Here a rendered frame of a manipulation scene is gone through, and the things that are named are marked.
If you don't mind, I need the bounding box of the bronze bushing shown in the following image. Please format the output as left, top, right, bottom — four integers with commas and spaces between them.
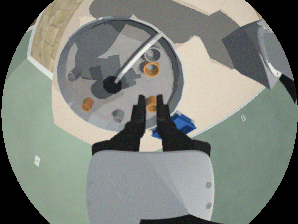
147, 96, 156, 113
144, 60, 160, 77
81, 98, 94, 112

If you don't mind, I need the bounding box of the blue rectangular crate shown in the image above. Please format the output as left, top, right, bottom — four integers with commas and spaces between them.
151, 110, 196, 140

